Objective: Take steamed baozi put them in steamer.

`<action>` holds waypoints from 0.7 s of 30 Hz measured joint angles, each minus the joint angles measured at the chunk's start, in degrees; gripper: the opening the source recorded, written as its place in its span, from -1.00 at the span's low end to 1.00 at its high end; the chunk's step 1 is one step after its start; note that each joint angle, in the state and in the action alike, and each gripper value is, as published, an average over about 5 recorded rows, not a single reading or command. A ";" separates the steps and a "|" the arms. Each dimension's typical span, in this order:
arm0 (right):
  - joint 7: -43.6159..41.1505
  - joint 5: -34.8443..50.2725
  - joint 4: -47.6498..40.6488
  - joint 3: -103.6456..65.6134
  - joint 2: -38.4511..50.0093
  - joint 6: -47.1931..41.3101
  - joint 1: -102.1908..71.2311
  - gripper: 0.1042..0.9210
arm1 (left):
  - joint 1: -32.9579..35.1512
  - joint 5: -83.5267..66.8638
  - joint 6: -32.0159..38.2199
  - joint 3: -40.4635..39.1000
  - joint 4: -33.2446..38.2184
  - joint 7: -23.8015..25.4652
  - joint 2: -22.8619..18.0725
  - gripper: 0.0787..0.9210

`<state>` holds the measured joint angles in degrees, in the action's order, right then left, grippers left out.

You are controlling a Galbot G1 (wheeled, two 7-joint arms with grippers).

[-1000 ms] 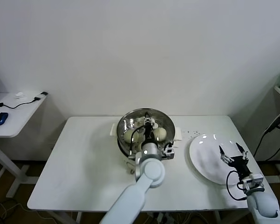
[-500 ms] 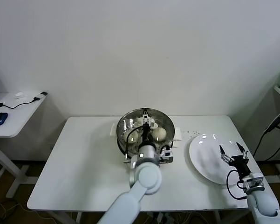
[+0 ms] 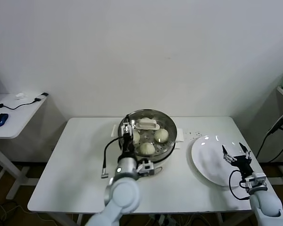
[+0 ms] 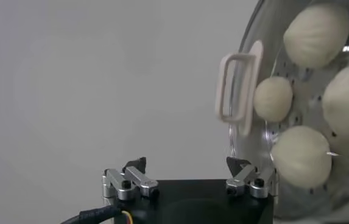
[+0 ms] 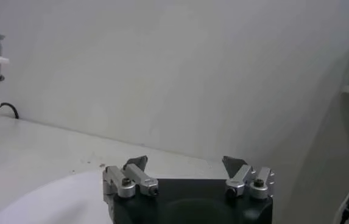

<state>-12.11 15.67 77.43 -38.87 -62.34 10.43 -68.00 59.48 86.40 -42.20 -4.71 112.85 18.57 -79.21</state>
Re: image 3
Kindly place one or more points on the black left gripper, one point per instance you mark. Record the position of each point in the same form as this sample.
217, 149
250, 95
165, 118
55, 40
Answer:
128, 148

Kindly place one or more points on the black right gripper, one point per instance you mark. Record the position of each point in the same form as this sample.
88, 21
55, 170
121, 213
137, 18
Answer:
243, 164

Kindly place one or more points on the white steamed baozi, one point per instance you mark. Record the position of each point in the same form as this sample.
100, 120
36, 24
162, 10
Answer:
145, 118
146, 148
136, 139
161, 136

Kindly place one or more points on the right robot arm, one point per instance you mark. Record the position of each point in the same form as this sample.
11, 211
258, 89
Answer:
266, 209

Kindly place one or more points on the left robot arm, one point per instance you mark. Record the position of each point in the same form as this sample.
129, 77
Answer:
122, 195

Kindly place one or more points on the perforated steel steamer basket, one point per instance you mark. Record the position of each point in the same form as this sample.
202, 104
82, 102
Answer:
164, 154

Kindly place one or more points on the white round plate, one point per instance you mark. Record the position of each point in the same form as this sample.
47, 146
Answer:
202, 153

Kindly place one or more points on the cream electric cooking pot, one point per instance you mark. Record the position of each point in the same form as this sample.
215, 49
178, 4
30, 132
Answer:
180, 135

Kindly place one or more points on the white power strip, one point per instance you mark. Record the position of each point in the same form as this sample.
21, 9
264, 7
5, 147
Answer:
166, 221

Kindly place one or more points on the white side desk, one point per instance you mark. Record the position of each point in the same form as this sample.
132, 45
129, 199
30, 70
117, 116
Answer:
18, 117

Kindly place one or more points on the small white object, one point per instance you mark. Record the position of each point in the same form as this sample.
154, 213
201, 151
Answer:
19, 96

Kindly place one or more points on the blue computer mouse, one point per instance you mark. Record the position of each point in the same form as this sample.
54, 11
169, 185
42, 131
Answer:
0, 120

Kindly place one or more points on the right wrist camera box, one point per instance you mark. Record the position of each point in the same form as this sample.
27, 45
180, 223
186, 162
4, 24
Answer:
257, 182

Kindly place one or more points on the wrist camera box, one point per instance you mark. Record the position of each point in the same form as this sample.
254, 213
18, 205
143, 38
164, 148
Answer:
257, 182
147, 168

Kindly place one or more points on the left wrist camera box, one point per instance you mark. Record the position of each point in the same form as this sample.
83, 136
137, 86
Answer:
147, 168

